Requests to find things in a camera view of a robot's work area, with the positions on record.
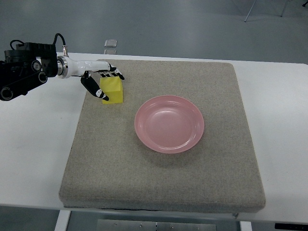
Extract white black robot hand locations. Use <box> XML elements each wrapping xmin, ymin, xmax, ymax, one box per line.
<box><xmin>57</xmin><ymin>56</ymin><xmax>125</xmax><ymax>101</ymax></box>

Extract yellow foam block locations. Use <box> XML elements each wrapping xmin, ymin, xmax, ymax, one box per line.
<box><xmin>100</xmin><ymin>77</ymin><xmax>123</xmax><ymax>104</ymax></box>

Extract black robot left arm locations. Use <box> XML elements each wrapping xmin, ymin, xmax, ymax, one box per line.
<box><xmin>0</xmin><ymin>33</ymin><xmax>67</xmax><ymax>101</ymax></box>

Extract pink plate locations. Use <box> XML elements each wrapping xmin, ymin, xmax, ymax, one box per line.
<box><xmin>134</xmin><ymin>95</ymin><xmax>205</xmax><ymax>154</ymax></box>

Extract clear floor socket cover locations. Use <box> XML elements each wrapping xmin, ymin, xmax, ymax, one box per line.
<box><xmin>104</xmin><ymin>39</ymin><xmax>117</xmax><ymax>48</ymax></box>

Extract beige square foam mat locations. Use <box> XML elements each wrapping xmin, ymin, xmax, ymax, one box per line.
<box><xmin>59</xmin><ymin>60</ymin><xmax>266</xmax><ymax>213</ymax></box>

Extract white table leg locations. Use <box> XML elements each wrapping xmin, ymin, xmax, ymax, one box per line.
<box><xmin>54</xmin><ymin>210</ymin><xmax>71</xmax><ymax>231</ymax></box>

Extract metal chair legs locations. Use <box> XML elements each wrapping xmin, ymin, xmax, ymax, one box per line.
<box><xmin>243</xmin><ymin>0</ymin><xmax>290</xmax><ymax>23</ymax></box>

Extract black label strip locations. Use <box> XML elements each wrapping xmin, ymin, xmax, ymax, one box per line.
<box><xmin>274</xmin><ymin>223</ymin><xmax>308</xmax><ymax>231</ymax></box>

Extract grey metal base plate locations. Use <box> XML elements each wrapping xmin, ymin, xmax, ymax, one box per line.
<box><xmin>96</xmin><ymin>219</ymin><xmax>217</xmax><ymax>231</ymax></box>

